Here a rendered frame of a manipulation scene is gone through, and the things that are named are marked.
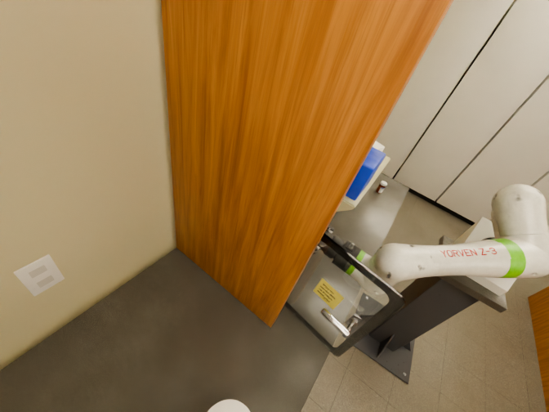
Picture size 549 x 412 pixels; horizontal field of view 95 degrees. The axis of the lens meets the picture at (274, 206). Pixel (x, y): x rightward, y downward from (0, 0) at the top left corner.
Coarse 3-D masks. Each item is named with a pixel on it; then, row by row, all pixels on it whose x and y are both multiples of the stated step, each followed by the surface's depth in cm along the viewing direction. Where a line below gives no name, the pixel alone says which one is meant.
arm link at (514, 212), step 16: (512, 192) 77; (528, 192) 75; (496, 208) 81; (512, 208) 76; (528, 208) 74; (544, 208) 74; (496, 224) 111; (512, 224) 76; (528, 224) 74; (544, 224) 73
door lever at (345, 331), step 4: (324, 308) 70; (320, 312) 70; (324, 312) 69; (328, 312) 69; (324, 316) 69; (328, 316) 68; (332, 316) 69; (328, 320) 69; (332, 320) 68; (336, 320) 68; (352, 320) 69; (332, 324) 68; (336, 324) 67; (340, 324) 68; (352, 324) 69; (356, 324) 69; (336, 328) 68; (340, 328) 67; (344, 328) 67; (348, 328) 68; (340, 332) 67; (344, 332) 66; (348, 332) 66; (344, 336) 66
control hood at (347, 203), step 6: (384, 162) 74; (378, 168) 71; (378, 174) 69; (372, 180) 66; (366, 186) 63; (348, 198) 58; (360, 198) 59; (342, 204) 57; (348, 204) 56; (354, 204) 56; (342, 210) 58
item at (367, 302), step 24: (312, 264) 72; (336, 264) 65; (360, 264) 60; (312, 288) 76; (336, 288) 69; (360, 288) 63; (384, 288) 58; (312, 312) 81; (336, 312) 73; (360, 312) 66; (384, 312) 61; (336, 336) 78; (360, 336) 70
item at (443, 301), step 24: (408, 288) 171; (432, 288) 142; (456, 288) 135; (408, 312) 160; (432, 312) 151; (456, 312) 142; (384, 336) 184; (408, 336) 171; (384, 360) 182; (408, 360) 186
